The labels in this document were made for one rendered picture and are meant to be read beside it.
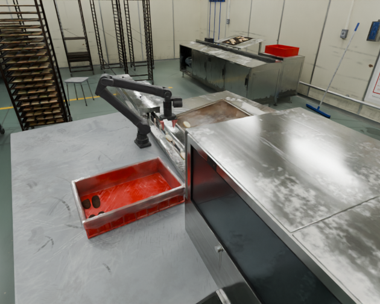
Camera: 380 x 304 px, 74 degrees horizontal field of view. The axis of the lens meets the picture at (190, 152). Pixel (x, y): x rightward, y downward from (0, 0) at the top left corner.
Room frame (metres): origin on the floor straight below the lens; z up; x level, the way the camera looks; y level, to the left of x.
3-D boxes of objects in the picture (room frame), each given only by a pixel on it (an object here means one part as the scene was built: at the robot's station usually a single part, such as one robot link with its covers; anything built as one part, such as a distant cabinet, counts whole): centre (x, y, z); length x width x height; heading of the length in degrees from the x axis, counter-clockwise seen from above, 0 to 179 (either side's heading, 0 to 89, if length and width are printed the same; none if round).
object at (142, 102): (2.58, 0.59, 0.89); 1.25 x 0.18 x 0.09; 24
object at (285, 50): (4.96, -1.68, 0.93); 0.51 x 0.36 x 0.13; 28
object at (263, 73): (5.70, -0.90, 0.51); 3.00 x 1.26 x 1.03; 24
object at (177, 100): (1.61, 0.11, 1.13); 0.11 x 0.09 x 0.12; 101
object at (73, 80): (4.75, 2.11, 0.23); 0.36 x 0.36 x 0.46; 86
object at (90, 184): (0.97, 0.30, 0.87); 0.49 x 0.34 x 0.10; 120
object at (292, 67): (4.96, -1.68, 0.44); 0.70 x 0.55 x 0.87; 24
